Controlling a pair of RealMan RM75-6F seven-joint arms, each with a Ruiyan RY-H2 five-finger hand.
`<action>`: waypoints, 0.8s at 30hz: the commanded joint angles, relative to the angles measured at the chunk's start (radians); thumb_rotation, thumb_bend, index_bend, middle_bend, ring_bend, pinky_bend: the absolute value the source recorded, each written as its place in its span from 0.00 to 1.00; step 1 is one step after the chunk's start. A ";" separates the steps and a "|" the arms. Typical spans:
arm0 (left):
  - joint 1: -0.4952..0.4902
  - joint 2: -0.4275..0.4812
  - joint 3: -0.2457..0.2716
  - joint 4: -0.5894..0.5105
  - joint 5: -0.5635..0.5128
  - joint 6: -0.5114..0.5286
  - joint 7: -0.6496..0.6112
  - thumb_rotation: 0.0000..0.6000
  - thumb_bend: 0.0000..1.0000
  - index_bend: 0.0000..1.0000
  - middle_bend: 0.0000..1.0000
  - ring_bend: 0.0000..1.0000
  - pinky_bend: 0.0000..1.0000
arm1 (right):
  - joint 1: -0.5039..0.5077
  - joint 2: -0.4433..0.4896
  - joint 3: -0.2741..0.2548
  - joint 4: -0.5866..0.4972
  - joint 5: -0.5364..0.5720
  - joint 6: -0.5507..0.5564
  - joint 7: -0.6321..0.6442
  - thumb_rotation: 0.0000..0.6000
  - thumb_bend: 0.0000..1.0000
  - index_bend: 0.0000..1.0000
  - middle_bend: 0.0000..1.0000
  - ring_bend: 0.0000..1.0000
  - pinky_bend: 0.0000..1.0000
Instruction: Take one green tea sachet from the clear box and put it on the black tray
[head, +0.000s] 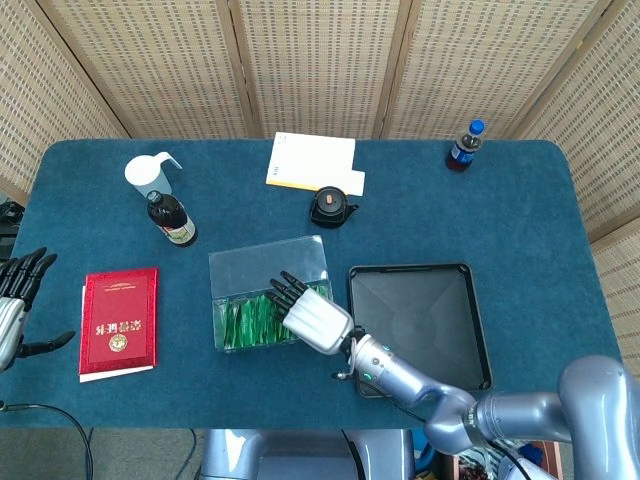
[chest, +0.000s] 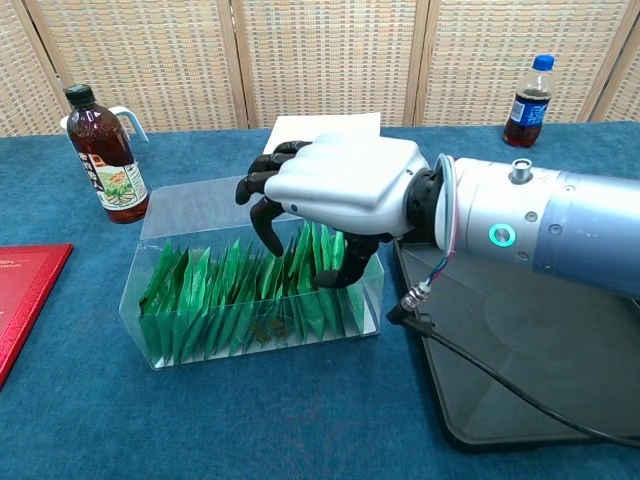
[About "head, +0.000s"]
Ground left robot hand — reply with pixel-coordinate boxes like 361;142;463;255
0;247;76;374

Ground dark glass bottle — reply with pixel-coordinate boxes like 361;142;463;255
145;190;198;248

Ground clear bag of green items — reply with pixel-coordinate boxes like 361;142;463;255
215;282;331;351

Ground white plastic jug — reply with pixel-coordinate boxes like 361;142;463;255
124;151;184;201

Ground black equipment pile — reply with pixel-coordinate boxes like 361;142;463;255
0;199;25;261

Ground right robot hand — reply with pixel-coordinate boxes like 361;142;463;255
263;270;355;357

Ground white paper card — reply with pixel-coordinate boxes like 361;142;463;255
319;169;367;197

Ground black floor cable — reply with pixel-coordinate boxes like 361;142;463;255
0;402;96;480

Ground grey robot torso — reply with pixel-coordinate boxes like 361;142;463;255
199;428;416;480

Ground cola bottle blue cap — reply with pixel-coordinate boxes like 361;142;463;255
445;118;487;173

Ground blue table cloth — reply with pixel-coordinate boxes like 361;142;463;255
0;138;634;431

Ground black plastic tray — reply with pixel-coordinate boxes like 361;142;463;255
347;262;494;400

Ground black teapot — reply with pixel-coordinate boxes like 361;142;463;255
308;186;360;230

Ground white book yellow edge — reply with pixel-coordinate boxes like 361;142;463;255
265;131;357;193

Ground red certificate book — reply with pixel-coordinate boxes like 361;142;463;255
78;266;160;376

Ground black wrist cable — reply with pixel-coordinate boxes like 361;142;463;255
332;369;429;424

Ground woven folding screen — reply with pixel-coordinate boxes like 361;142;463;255
0;0;640;381

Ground transparent plastic box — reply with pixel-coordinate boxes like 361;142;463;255
207;234;335;355

